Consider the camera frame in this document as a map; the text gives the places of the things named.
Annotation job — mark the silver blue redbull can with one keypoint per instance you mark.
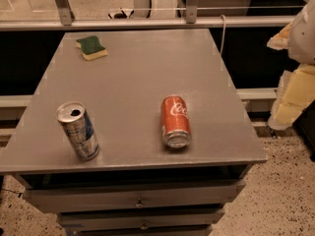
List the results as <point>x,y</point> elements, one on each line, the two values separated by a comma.
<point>77,125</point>

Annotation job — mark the grey drawer cabinet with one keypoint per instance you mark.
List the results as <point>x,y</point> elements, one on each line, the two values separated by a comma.
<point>123,93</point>

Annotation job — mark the green yellow sponge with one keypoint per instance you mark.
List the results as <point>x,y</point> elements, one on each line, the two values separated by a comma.
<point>91,48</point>

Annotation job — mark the grey drawer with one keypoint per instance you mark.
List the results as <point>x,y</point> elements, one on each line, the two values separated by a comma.
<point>145,218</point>
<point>135,196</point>

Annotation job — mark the red coca-cola can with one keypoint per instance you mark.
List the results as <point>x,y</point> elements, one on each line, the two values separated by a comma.
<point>174,122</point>

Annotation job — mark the top grey drawer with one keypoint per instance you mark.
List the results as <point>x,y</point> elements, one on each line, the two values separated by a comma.
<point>135,196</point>

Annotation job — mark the metal railing frame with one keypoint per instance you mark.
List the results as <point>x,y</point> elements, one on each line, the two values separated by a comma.
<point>144,14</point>

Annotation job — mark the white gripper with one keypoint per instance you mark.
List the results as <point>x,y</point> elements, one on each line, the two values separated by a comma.
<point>304,36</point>

